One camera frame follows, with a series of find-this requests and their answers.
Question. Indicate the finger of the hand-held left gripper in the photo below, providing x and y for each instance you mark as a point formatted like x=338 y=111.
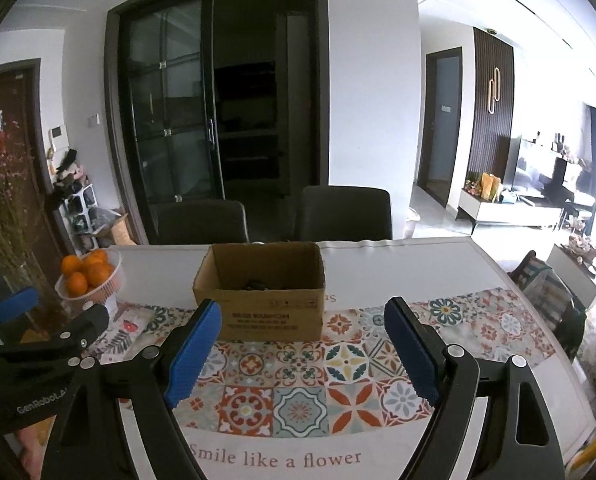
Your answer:
x=15 y=305
x=88 y=325

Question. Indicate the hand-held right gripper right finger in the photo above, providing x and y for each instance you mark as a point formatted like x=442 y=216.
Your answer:
x=413 y=355

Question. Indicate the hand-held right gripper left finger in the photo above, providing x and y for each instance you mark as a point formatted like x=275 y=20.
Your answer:
x=193 y=360

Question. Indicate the brown cardboard box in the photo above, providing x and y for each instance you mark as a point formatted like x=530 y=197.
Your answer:
x=268 y=310

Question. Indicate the glass vase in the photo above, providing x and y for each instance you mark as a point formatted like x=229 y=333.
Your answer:
x=45 y=305

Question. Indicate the floral mushroom printed cloth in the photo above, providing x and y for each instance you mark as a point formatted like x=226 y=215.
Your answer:
x=128 y=332

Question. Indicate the orange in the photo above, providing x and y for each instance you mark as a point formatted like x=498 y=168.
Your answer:
x=92 y=262
x=76 y=284
x=101 y=256
x=99 y=275
x=71 y=264

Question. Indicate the white ribbed fruit bowl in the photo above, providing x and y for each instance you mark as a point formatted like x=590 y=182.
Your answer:
x=110 y=287

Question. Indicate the open cardboard box with bag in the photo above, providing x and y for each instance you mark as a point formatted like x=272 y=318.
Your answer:
x=115 y=230

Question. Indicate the white shoe shelf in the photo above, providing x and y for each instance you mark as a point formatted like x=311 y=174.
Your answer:
x=78 y=215

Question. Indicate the patterned tile-print table mat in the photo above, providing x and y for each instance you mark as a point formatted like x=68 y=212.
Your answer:
x=298 y=400

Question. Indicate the dried pink flowers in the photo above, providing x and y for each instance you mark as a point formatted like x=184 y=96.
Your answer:
x=3 y=185

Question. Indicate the dark dining chair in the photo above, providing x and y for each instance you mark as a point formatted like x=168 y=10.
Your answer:
x=343 y=212
x=200 y=222

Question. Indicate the chair with striped cloth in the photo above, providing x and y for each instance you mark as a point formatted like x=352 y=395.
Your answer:
x=548 y=290

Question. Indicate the white low cabinet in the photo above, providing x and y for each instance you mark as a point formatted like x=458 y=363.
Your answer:
x=503 y=212

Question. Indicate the yellow paper bags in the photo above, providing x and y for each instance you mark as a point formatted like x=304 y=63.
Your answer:
x=489 y=186

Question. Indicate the brown wooden door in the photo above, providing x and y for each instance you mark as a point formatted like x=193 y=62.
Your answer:
x=23 y=105

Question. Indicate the yellow object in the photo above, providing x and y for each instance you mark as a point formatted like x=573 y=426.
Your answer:
x=595 y=455

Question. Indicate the black glass sliding door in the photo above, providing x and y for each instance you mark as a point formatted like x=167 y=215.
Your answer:
x=173 y=110

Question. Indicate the dark hallway door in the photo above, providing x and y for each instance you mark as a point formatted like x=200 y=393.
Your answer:
x=443 y=125

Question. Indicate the white wall intercom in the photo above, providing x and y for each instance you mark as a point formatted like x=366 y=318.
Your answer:
x=58 y=138

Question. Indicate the dark slatted wall panel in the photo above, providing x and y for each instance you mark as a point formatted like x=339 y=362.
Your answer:
x=478 y=135

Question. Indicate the gold wall ornament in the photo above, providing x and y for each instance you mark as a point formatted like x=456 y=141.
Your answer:
x=493 y=90

